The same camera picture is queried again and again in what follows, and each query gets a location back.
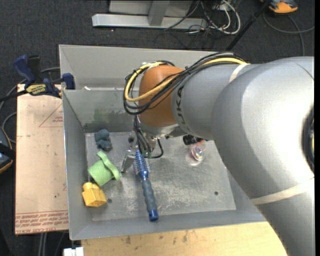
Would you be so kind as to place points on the black cylinder on white bracket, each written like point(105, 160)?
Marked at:
point(190, 139)

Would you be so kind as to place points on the grey metal bin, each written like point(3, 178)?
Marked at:
point(180, 185)

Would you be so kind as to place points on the clear glass thing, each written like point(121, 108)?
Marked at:
point(197, 153)

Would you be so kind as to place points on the yellow block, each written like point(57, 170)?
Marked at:
point(93, 196)

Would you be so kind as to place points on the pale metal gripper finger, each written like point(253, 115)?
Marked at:
point(127, 163)

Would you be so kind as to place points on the green plastic cup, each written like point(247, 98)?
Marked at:
point(101, 172)

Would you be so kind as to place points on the blue hairbrush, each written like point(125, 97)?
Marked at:
point(149, 192)

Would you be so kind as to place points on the dark blue-grey toy animal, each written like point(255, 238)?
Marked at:
point(103, 140)

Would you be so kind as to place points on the brown cardboard board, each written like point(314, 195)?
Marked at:
point(40, 155)

